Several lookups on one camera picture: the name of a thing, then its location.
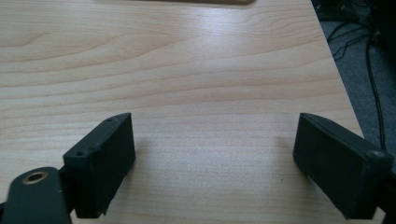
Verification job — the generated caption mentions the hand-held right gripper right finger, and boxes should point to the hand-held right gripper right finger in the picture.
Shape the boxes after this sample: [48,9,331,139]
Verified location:
[292,112,394,220]

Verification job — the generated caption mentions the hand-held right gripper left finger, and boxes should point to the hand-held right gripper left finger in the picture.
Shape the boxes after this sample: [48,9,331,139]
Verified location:
[63,112,136,219]

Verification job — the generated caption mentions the long black cable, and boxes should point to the long black cable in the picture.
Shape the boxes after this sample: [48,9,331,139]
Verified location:
[365,36,388,151]

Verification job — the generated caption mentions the tan wooden board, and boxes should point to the tan wooden board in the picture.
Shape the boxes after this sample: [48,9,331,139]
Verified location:
[96,0,257,6]

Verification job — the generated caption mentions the black cables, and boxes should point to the black cables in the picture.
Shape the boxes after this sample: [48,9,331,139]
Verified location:
[310,0,396,48]

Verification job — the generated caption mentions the thin black cable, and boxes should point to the thin black cable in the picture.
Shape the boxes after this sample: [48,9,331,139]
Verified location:
[326,20,374,62]

